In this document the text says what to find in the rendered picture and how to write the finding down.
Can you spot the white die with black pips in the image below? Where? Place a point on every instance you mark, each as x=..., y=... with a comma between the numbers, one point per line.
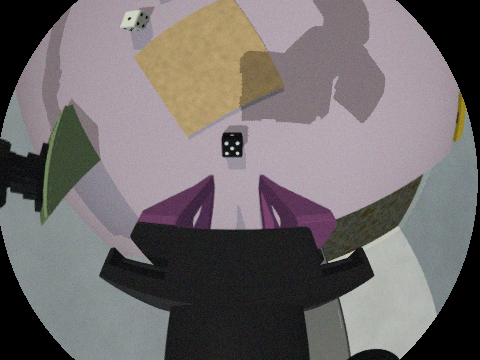
x=134, y=20

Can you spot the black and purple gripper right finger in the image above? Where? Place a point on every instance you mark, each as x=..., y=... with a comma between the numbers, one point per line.
x=294, y=211

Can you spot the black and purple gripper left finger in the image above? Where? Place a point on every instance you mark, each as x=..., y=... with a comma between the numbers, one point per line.
x=180, y=209

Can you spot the tan square mat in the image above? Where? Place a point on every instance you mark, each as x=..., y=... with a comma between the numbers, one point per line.
x=209, y=64

